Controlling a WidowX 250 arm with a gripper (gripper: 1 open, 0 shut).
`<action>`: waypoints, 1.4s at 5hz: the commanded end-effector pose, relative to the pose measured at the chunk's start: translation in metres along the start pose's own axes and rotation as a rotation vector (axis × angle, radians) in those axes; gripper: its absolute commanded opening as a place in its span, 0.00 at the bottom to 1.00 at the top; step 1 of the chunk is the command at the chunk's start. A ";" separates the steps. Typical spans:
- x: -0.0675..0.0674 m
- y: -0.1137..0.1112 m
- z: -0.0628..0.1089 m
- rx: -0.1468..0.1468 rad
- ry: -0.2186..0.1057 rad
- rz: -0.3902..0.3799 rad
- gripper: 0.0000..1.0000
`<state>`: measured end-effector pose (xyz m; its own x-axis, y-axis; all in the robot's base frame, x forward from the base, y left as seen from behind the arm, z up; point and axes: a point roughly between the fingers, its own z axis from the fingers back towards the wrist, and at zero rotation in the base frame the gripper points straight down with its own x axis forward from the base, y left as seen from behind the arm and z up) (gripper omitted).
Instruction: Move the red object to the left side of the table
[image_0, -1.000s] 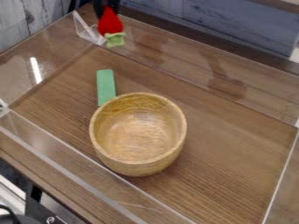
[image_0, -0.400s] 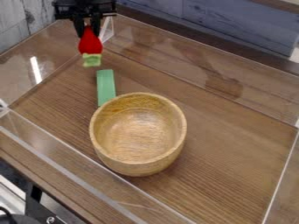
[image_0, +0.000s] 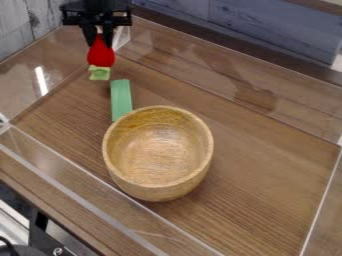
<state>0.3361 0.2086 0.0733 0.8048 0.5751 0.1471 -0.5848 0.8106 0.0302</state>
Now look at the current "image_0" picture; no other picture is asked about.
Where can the clear acrylic corner bracket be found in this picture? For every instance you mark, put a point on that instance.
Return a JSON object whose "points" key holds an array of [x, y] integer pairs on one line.
{"points": [[122, 35]]}

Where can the green rectangular block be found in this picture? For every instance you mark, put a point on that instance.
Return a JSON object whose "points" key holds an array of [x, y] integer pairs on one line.
{"points": [[121, 98]]}

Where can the wooden bowl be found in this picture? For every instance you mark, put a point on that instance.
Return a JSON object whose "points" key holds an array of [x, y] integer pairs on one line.
{"points": [[158, 151]]}

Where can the black table frame bracket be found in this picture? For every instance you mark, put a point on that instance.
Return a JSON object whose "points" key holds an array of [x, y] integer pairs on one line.
{"points": [[40, 240]]}

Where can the red felt strawberry toy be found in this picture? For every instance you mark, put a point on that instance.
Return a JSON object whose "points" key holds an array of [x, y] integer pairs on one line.
{"points": [[101, 59]]}

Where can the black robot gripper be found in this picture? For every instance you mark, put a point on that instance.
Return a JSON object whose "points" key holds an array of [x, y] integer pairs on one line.
{"points": [[98, 12]]}

